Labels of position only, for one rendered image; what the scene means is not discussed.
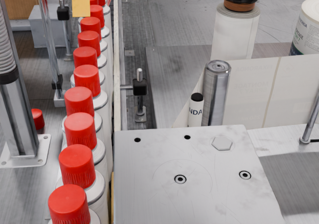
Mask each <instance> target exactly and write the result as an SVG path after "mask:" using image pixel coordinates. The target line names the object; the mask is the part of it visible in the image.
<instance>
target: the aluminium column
mask: <svg viewBox="0 0 319 224"><path fill-rule="evenodd" d="M0 6H1V10H2V12H3V16H4V21H5V25H6V29H7V33H8V36H9V40H10V44H11V48H12V52H13V56H14V60H15V63H16V64H17V66H18V70H19V77H18V79H17V80H16V81H14V82H13V83H10V84H0V123H1V127H2V130H3V133H4V136H5V139H6V142H7V145H8V148H9V152H10V155H11V158H12V159H19V158H34V157H36V153H37V149H38V144H39V140H38V135H37V131H36V127H35V123H34V119H33V115H32V111H31V107H30V103H29V99H28V94H27V90H26V86H25V82H24V78H23V74H22V70H21V66H20V62H19V57H18V53H17V49H16V45H15V41H14V37H13V34H12V29H11V25H10V21H9V17H8V13H7V8H6V4H5V0H0Z"/></svg>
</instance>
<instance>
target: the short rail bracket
mask: <svg viewBox="0 0 319 224"><path fill-rule="evenodd" d="M132 84H133V95H135V96H137V103H138V113H143V95H147V80H146V78H143V77H142V69H141V68H138V69H137V78H134V79H133V80H132Z"/></svg>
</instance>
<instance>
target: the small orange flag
mask: <svg viewBox="0 0 319 224"><path fill-rule="evenodd" d="M72 13H73V17H90V0H72Z"/></svg>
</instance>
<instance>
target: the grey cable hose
mask: <svg viewBox="0 0 319 224"><path fill-rule="evenodd" d="M18 77H19V70H18V66H17V64H16V63H15V60H14V56H13V52H12V48H11V44H10V40H9V36H8V33H7V29H6V25H5V21H4V16H3V12H2V10H1V6H0V84H10V83H13V82H14V81H16V80H17V79H18Z"/></svg>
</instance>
